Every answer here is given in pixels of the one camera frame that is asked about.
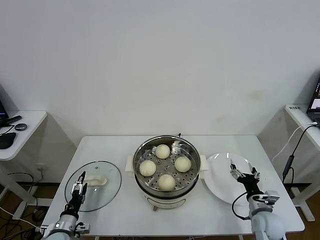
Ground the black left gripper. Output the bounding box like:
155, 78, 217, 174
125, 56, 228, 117
65, 170, 89, 214

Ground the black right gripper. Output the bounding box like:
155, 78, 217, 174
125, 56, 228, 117
229, 158, 263, 198

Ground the round glass pot lid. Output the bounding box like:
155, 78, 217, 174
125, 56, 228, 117
64, 160, 123, 213

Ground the white steamed baozi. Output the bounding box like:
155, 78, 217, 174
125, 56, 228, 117
138, 159, 157, 177
173, 156, 193, 173
154, 144, 171, 160
157, 174, 177, 192

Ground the stainless steel steamer basket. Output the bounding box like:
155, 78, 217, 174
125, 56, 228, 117
124, 135, 209, 198

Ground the round white plate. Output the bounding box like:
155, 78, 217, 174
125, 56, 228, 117
204, 152, 264, 205

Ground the cream electric cooker base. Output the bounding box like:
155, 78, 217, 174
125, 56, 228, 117
134, 172, 201, 213

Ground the black computer mouse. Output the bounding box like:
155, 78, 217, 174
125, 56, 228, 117
0, 132, 17, 150

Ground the black bar shaped device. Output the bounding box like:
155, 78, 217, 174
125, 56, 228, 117
4, 115, 23, 125

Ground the black laptop with dark screen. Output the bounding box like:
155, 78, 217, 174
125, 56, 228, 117
306, 74, 320, 123

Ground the black laptop with purple screen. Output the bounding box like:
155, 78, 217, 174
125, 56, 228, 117
0, 84, 11, 127

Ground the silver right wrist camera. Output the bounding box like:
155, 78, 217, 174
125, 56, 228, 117
257, 189, 281, 205

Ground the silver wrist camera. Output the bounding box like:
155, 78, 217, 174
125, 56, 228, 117
74, 221, 91, 235
257, 189, 281, 205

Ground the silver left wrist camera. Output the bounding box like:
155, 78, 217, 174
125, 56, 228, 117
74, 221, 91, 235

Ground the black floor cable tangle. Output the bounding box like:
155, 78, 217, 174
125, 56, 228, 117
0, 172, 51, 240

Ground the white cable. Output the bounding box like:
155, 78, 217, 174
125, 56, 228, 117
271, 121, 317, 163

